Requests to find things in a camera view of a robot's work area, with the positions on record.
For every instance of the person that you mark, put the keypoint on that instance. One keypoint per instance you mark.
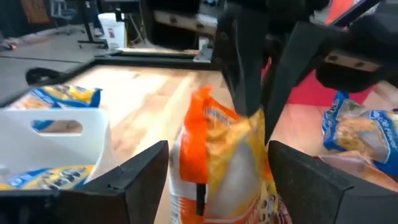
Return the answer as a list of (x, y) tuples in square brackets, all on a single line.
[(93, 18)]

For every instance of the white plastic bin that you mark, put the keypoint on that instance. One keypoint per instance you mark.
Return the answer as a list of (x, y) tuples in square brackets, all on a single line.
[(18, 149)]

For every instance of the white trash can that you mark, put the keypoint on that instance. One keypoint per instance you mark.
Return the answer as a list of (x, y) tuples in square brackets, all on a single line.
[(112, 29)]

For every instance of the blue Maruchan ramen pack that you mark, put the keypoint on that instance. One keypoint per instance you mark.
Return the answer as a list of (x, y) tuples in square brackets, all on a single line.
[(46, 179), (62, 96), (357, 133)]

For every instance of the red plastic bin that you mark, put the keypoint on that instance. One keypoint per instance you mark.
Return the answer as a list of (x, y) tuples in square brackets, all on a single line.
[(308, 93)]

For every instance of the orange Maruchan ramen pack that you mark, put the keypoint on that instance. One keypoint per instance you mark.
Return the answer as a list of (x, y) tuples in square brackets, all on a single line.
[(224, 155)]

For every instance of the black frame bracket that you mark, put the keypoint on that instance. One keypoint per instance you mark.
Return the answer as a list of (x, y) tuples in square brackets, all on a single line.
[(32, 74)]

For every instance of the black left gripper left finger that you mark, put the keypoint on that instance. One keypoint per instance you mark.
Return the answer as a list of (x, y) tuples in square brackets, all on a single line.
[(93, 202)]

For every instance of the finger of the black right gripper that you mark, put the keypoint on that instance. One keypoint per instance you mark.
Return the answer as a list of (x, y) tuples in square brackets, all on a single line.
[(245, 62), (295, 62)]

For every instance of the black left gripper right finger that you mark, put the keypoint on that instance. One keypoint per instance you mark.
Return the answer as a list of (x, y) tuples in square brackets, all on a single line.
[(326, 202)]

